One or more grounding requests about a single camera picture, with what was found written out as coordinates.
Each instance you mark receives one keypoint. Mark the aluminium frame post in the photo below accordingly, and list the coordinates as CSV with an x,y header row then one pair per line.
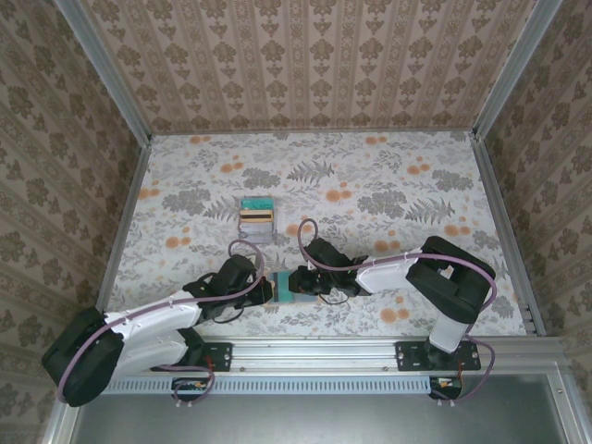
x,y
106,69
513,69

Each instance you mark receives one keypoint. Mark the teal card with dark stripe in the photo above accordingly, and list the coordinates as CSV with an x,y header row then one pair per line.
x,y
283,289

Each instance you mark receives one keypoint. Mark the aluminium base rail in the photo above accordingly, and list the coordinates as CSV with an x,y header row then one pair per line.
x,y
314,353

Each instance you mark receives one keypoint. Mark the grey metal panel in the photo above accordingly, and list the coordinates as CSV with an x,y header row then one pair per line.
x,y
314,421

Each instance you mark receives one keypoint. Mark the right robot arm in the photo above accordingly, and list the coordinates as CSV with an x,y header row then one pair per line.
x,y
453,287

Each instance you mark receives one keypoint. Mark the beige card with dark stripe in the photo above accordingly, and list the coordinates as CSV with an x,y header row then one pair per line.
x,y
257,215

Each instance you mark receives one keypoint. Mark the grey bank card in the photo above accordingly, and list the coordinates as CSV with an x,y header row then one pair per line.
x,y
257,227
256,238

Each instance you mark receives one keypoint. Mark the teal printed card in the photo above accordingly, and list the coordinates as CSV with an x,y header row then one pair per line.
x,y
257,204

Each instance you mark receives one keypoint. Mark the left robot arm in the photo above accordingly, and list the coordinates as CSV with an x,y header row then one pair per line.
x,y
152,314

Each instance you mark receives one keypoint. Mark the aluminium side rail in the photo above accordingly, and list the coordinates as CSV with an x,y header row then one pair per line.
x,y
122,231
509,231

